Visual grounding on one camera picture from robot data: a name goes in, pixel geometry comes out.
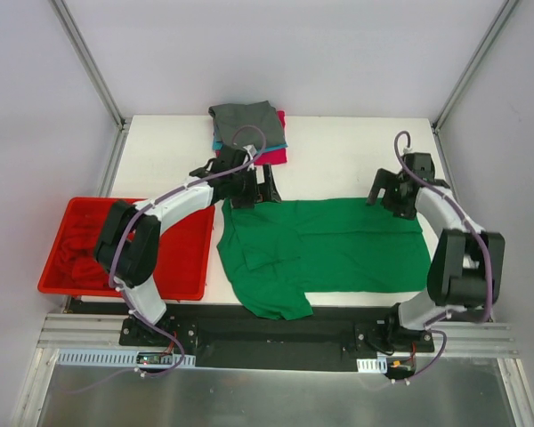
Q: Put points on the aluminium front rail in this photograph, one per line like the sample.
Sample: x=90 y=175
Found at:
x=80 y=331

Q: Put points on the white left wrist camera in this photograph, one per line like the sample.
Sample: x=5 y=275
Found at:
x=251 y=150

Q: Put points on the left aluminium frame post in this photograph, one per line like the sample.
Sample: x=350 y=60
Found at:
x=77 y=40

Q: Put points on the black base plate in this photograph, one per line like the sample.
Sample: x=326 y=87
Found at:
x=332 y=339

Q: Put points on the folded grey t-shirt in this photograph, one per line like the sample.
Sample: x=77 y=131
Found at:
x=228 y=118

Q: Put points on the right aluminium frame post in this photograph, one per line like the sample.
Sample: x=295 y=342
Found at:
x=487 y=42

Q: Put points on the aluminium frame post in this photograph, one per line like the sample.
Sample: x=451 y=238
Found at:
x=77 y=40
x=487 y=42

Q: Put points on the red t-shirt in bin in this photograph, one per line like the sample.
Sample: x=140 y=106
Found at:
x=75 y=255

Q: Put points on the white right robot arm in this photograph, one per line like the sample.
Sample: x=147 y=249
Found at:
x=466 y=269

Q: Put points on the folded pink t-shirt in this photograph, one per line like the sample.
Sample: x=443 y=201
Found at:
x=278 y=157

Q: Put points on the green t-shirt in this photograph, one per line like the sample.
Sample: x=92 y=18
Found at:
x=274 y=254

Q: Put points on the right white cable duct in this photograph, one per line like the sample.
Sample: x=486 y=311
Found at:
x=372 y=366

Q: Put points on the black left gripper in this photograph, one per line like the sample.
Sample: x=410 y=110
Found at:
x=258 y=189

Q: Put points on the white cable duct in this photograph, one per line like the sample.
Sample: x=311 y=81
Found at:
x=372 y=366
x=123 y=358

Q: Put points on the folded teal t-shirt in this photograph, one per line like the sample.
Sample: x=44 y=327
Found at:
x=217 y=145

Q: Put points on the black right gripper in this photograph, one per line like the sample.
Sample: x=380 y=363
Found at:
x=387 y=192

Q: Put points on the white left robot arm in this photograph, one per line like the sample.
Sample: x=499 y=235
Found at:
x=128 y=243

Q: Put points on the left white cable duct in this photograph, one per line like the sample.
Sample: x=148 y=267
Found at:
x=123 y=358

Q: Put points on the red plastic bin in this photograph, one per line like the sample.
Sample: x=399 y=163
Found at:
x=183 y=255

